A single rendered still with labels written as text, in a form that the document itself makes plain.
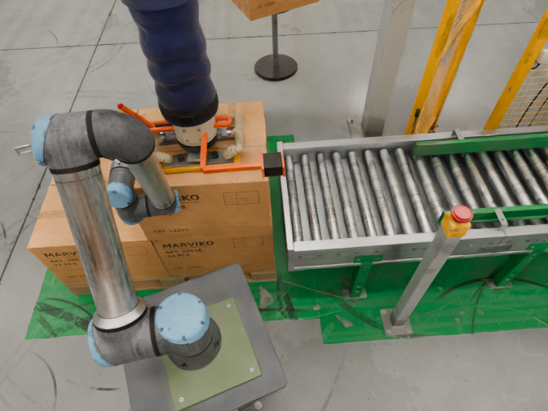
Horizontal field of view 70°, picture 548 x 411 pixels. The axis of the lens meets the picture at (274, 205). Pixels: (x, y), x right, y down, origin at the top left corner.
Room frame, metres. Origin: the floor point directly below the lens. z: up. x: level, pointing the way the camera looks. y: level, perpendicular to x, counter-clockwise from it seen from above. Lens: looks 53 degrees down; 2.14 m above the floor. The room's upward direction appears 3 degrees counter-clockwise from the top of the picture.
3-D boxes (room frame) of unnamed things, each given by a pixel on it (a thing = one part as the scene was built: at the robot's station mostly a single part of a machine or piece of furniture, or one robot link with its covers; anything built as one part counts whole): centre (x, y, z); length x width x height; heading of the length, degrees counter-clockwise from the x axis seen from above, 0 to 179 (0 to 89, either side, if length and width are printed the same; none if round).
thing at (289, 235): (1.24, -0.06, 0.58); 0.70 x 0.03 x 0.06; 1
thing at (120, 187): (0.91, 0.55, 1.08); 0.12 x 0.09 x 0.10; 3
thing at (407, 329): (0.75, -0.64, 0.01); 0.15 x 0.15 x 0.03; 1
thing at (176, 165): (1.14, 0.30, 0.97); 0.34 x 0.10 x 0.05; 92
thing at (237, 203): (1.22, 0.32, 0.74); 0.60 x 0.40 x 0.40; 90
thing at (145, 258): (1.52, 0.62, 0.34); 1.20 x 1.00 x 0.40; 91
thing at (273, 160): (0.98, 0.00, 1.08); 0.09 x 0.08 x 0.05; 2
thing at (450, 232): (0.75, -0.64, 0.50); 0.07 x 0.07 x 1.00; 1
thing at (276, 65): (3.19, -0.08, 0.31); 0.40 x 0.40 x 0.62
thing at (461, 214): (0.75, -0.64, 1.02); 0.07 x 0.07 x 0.04
